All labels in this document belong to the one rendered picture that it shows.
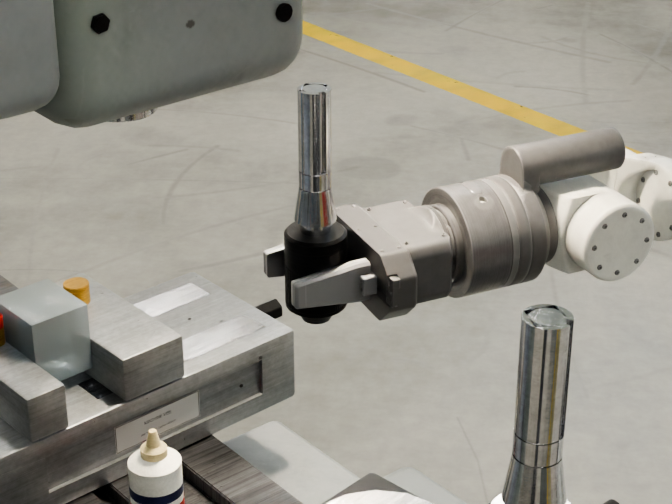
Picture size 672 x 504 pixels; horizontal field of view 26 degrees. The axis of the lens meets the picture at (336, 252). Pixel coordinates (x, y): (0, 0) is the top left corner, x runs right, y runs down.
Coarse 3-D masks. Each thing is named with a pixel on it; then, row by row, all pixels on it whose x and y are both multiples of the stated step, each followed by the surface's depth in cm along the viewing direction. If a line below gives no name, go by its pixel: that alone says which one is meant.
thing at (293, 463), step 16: (256, 432) 140; (272, 432) 140; (288, 432) 140; (240, 448) 137; (256, 448) 137; (272, 448) 137; (288, 448) 137; (304, 448) 137; (256, 464) 135; (272, 464) 135; (288, 464) 135; (304, 464) 135; (320, 464) 135; (336, 464) 135; (288, 480) 133; (304, 480) 133; (320, 480) 133; (336, 480) 133; (352, 480) 133; (304, 496) 131; (320, 496) 131
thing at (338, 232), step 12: (288, 228) 108; (336, 228) 108; (288, 240) 107; (300, 240) 106; (312, 240) 106; (324, 240) 106; (336, 240) 106; (300, 252) 106; (312, 252) 106; (324, 252) 106; (336, 252) 107
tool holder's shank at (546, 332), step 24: (528, 312) 67; (552, 312) 67; (528, 336) 66; (552, 336) 66; (528, 360) 67; (552, 360) 66; (528, 384) 67; (552, 384) 67; (528, 408) 68; (552, 408) 68; (528, 432) 68; (552, 432) 68; (528, 456) 69; (552, 456) 69; (528, 480) 69; (552, 480) 69
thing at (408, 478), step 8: (392, 472) 155; (400, 472) 154; (408, 472) 154; (416, 472) 154; (392, 480) 153; (400, 480) 153; (408, 480) 153; (416, 480) 153; (424, 480) 153; (432, 480) 154; (408, 488) 152; (416, 488) 152; (424, 488) 152; (432, 488) 152; (440, 488) 152; (424, 496) 151; (432, 496) 151; (440, 496) 151; (448, 496) 151; (456, 496) 151
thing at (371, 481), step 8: (360, 480) 88; (368, 480) 88; (376, 480) 88; (384, 480) 88; (352, 488) 87; (360, 488) 87; (368, 488) 87; (376, 488) 87; (384, 488) 87; (392, 488) 87; (400, 488) 87; (336, 496) 87; (344, 496) 84; (352, 496) 84; (360, 496) 84; (368, 496) 84; (376, 496) 84; (384, 496) 84; (392, 496) 84; (400, 496) 84; (408, 496) 84; (416, 496) 87
